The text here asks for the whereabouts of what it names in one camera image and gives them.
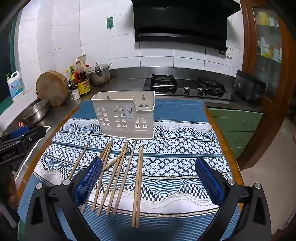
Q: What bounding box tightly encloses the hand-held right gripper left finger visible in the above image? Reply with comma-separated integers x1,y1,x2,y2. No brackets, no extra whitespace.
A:
25,157,103,241

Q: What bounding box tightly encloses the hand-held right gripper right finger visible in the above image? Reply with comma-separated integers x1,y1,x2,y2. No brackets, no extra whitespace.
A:
195,157,272,241

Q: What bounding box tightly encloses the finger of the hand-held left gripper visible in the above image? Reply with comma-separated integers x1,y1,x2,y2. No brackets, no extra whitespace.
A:
10,126,31,140
23,126,47,142

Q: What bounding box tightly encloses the row of wooden chopsticks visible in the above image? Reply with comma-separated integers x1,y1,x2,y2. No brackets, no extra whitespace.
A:
68,139,144,229

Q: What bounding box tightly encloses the white house-shaped utensil holder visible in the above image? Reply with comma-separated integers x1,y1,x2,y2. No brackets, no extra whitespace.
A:
91,91,155,139

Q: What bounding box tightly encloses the steel mixing bowl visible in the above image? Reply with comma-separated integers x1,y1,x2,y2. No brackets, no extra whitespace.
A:
22,99,50,124

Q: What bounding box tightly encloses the blue patterned placemat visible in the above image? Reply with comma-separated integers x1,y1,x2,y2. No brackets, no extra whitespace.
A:
51,99,224,158
17,144,244,241

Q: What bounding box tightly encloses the white detergent bottle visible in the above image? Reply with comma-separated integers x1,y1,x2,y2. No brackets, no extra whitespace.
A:
6,71,25,102

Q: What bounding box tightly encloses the round wooden chopping board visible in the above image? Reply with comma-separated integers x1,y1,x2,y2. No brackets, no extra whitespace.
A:
36,71,69,107

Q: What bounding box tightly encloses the black-capped small jar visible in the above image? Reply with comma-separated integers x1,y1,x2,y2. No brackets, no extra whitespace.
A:
68,83,78,100

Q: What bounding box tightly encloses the green framed window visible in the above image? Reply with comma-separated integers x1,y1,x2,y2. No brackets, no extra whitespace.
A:
0,11,20,114

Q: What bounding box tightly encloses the yellow-labelled sauce bottle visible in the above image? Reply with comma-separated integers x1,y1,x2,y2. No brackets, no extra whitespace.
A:
74,70,90,96

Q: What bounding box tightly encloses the green drawer cabinet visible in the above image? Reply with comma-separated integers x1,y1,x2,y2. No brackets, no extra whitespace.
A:
207,108,264,159

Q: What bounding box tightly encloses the seasoning packet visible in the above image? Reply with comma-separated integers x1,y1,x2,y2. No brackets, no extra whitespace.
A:
77,54,87,70

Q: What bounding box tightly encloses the steel cooking pot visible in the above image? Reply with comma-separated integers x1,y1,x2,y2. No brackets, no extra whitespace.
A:
87,63,112,87

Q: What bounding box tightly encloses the black burner grate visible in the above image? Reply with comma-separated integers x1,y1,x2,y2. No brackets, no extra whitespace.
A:
198,77,226,93
150,74,178,90

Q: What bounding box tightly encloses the black gas cooktop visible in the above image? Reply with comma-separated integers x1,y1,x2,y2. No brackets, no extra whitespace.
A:
143,74,237,101

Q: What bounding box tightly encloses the black countertop appliance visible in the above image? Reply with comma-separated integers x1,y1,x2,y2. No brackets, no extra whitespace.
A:
235,70,267,103

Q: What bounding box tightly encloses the wooden glass-door cabinet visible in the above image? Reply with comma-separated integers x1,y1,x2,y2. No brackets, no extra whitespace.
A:
240,0,296,163

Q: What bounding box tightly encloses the black range hood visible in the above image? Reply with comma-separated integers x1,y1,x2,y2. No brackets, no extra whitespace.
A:
131,0,241,50

